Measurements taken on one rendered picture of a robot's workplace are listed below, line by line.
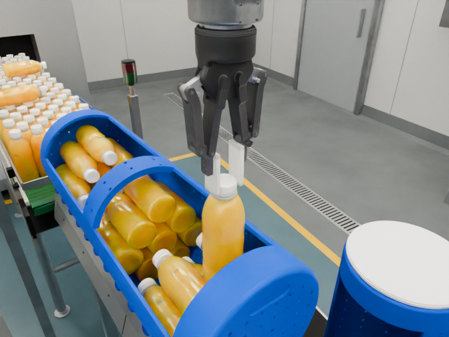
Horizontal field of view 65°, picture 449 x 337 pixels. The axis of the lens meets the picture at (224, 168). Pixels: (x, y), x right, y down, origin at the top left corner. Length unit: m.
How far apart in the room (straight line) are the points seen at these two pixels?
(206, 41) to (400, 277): 0.67
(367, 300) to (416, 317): 0.10
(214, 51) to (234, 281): 0.32
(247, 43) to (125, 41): 5.21
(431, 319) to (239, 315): 0.47
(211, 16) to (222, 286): 0.36
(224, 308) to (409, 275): 0.50
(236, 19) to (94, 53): 5.16
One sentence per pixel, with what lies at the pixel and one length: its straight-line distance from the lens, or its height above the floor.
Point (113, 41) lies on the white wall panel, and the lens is 5.58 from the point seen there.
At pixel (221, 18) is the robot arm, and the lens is 0.41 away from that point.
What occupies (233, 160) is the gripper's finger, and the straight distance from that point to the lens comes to 0.54.
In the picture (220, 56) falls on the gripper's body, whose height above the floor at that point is 1.54.
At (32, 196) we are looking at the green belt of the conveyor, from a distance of 1.47.
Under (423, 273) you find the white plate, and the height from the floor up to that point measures 1.04.
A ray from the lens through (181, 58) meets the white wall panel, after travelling 5.96.
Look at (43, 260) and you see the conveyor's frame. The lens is 1.96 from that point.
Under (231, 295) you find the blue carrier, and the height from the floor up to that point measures 1.22.
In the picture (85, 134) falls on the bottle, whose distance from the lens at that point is 1.15.
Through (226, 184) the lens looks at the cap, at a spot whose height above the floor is 1.35.
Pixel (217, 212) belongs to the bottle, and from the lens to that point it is 0.54.
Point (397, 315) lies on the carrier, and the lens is 0.89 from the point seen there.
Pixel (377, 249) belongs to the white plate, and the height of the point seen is 1.04.
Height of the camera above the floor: 1.63
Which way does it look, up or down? 30 degrees down
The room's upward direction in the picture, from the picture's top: straight up
